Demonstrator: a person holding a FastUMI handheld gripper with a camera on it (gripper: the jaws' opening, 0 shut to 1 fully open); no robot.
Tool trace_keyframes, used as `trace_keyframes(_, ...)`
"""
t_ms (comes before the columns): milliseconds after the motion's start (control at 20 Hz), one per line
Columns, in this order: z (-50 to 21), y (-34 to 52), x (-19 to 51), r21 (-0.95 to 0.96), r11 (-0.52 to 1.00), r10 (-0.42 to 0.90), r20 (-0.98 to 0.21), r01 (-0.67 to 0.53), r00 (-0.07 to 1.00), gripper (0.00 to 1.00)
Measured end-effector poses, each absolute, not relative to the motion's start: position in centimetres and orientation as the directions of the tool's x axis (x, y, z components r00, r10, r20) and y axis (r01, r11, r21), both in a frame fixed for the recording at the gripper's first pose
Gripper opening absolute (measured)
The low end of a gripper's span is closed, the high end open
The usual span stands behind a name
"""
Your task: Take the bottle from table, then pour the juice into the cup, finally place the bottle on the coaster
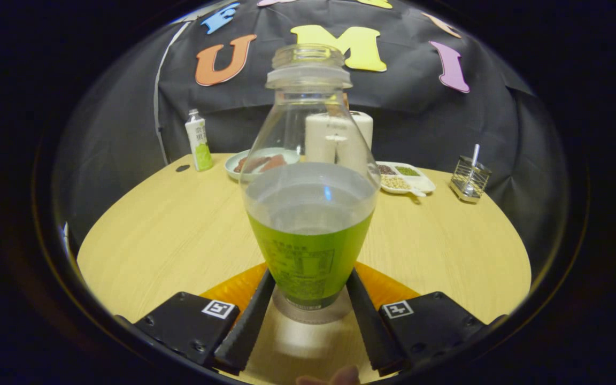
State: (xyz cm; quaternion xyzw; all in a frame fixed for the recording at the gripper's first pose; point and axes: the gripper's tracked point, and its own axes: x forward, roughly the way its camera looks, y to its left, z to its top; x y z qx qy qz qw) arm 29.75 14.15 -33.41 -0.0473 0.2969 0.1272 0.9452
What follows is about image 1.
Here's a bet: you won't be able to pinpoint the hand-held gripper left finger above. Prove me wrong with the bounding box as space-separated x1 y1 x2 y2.
115 262 276 375

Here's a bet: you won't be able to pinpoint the wooden table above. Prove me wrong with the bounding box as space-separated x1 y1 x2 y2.
76 153 532 385

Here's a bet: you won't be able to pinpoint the small green white bottle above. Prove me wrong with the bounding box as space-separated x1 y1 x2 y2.
184 109 214 172

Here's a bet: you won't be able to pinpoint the white divided dish of beans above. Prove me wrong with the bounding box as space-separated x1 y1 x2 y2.
376 161 437 197

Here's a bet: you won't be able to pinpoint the brown meat slices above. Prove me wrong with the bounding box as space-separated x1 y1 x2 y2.
233 155 288 173

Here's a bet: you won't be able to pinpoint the white toaster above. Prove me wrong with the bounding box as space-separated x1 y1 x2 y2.
305 111 374 166

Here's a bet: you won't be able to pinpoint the clear juice bottle green label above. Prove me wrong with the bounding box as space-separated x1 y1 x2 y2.
240 44 381 311

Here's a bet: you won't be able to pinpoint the black backdrop cloth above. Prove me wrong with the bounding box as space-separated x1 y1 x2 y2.
54 0 571 268

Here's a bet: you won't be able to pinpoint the brown round coaster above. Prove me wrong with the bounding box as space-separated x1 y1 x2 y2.
272 286 352 325

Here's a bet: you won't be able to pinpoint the pale blue plate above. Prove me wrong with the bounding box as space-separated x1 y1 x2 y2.
225 148 301 181

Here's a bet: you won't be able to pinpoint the wire mesh holder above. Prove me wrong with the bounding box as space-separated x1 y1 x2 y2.
450 155 492 203

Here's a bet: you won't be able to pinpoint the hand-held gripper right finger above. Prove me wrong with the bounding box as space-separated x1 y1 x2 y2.
345 262 506 378

